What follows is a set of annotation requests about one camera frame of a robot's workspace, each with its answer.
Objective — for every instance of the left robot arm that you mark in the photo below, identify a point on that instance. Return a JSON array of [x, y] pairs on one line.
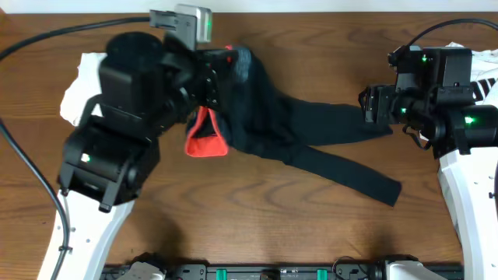
[[147, 86]]

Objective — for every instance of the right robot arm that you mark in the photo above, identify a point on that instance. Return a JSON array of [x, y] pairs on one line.
[[463, 140]]

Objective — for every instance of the white printed t-shirt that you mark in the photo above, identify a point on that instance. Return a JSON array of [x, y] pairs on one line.
[[483, 77]]

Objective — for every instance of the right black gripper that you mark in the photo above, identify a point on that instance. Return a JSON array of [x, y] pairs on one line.
[[377, 108]]

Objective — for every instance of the black pants red waistband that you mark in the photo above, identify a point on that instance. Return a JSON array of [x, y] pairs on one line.
[[260, 120]]

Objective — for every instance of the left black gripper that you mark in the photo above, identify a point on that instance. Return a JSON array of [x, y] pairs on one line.
[[212, 78]]

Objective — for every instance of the folded white cloth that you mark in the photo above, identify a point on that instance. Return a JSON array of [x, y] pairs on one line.
[[84, 87]]

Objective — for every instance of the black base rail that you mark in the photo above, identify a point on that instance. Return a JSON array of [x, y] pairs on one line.
[[338, 271]]

